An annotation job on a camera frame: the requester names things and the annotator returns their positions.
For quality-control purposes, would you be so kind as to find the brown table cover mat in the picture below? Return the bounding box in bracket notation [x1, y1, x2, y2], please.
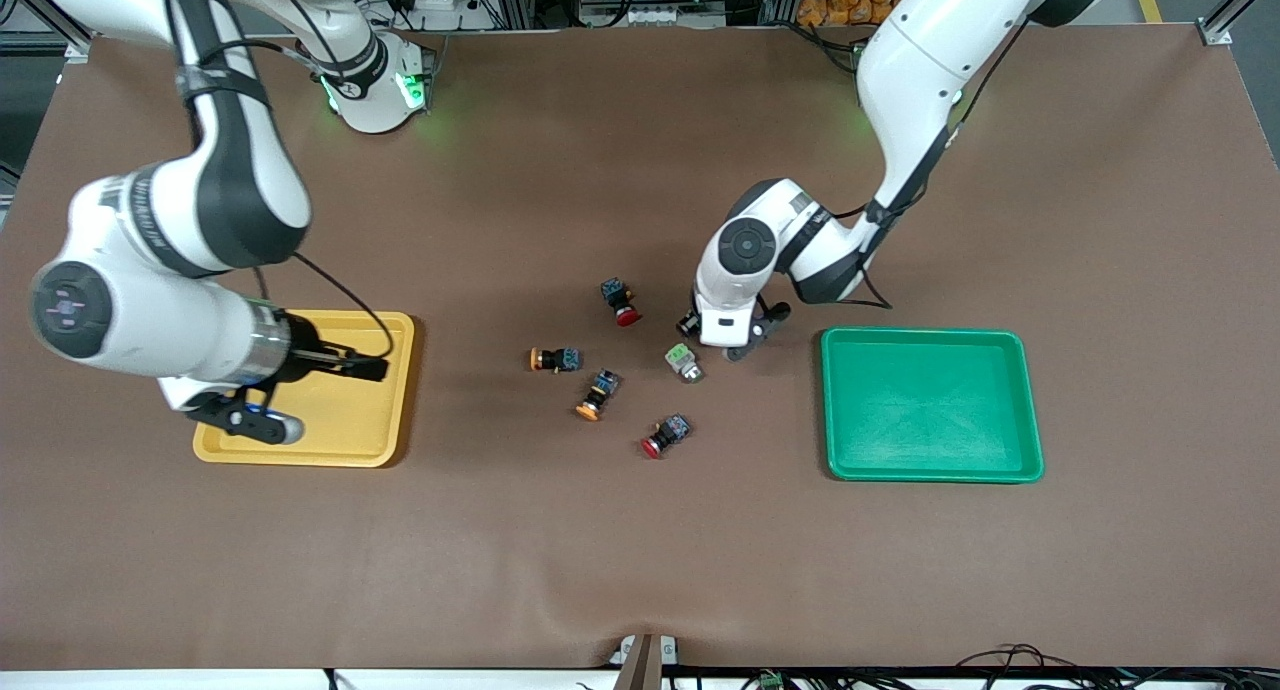
[0, 25, 1280, 673]

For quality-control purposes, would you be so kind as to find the red push button switch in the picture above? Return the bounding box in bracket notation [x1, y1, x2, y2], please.
[600, 277, 641, 328]
[640, 413, 693, 461]

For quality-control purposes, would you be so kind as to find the green plastic tray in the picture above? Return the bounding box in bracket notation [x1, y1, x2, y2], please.
[820, 326, 1046, 485]

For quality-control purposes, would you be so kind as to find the white power strip with plugs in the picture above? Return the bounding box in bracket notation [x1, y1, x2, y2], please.
[385, 0, 473, 31]

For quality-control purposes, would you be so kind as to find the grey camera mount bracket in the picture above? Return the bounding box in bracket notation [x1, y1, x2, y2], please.
[610, 633, 681, 690]

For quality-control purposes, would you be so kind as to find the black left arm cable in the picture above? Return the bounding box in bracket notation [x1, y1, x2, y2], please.
[838, 20, 1033, 311]

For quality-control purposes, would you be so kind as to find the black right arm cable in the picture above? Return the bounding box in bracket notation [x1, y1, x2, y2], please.
[160, 0, 396, 361]

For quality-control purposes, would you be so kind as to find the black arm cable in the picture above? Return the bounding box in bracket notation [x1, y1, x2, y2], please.
[838, 20, 1033, 311]
[160, 0, 396, 361]

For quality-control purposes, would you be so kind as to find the white empty power strip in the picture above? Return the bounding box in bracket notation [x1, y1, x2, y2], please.
[620, 5, 701, 28]

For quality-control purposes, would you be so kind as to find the yellow plastic tray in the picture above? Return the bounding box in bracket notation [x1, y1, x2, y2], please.
[192, 308, 416, 469]

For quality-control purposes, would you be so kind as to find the black cable bundle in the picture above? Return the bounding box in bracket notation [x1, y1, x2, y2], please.
[950, 644, 1280, 690]

